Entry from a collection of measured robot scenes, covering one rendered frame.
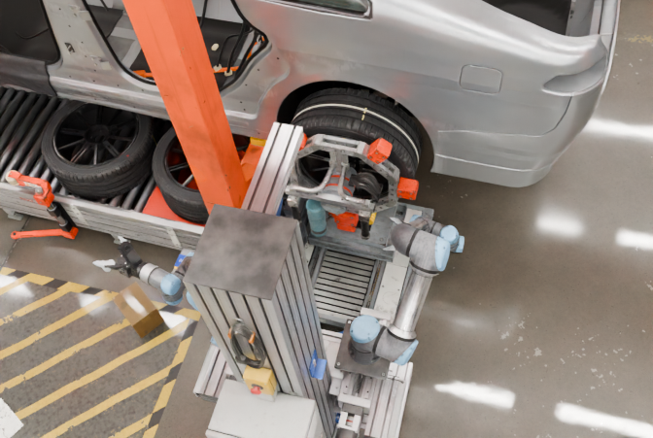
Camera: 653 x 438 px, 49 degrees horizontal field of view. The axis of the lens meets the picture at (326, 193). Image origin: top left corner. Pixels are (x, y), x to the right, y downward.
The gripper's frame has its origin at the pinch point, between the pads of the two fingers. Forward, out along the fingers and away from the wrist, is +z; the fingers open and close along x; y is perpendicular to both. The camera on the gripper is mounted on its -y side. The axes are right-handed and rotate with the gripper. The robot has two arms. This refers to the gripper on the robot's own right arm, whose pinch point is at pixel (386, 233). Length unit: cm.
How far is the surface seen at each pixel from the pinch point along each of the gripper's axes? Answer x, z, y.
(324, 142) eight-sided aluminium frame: -32, 33, 21
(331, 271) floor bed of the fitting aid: 8, 39, -77
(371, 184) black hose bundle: -17.7, 8.1, 15.2
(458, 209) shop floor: -48, -23, -102
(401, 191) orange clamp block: -21.9, -3.0, -3.1
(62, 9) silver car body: -69, 163, 54
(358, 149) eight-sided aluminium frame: -31.0, 16.1, 21.5
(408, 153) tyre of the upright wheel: -37.9, -4.1, 5.5
